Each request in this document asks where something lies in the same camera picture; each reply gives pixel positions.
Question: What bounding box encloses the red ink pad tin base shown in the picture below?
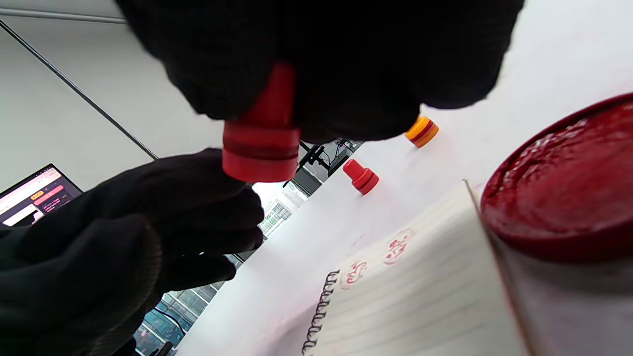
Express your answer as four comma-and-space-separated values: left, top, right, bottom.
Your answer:
481, 93, 633, 263

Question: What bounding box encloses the orange reward stamp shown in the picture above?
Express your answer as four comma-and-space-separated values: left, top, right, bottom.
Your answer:
405, 115, 440, 149

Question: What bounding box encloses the black tripod stand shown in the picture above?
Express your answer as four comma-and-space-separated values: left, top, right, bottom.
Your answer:
283, 140, 364, 188

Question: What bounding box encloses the glass window dark frame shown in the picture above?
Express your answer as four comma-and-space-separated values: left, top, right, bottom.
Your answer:
131, 183, 310, 356

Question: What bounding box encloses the person's right hand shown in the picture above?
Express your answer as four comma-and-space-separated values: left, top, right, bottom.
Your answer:
115, 0, 526, 145

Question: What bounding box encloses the white spiral lined notebook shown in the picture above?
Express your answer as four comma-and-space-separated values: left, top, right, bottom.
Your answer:
302, 180, 532, 356

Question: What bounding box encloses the person's left hand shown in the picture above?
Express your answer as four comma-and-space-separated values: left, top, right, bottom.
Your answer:
0, 147, 266, 356

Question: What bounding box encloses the red reward stamp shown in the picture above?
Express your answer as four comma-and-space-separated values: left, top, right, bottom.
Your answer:
343, 158, 380, 196
222, 63, 301, 183

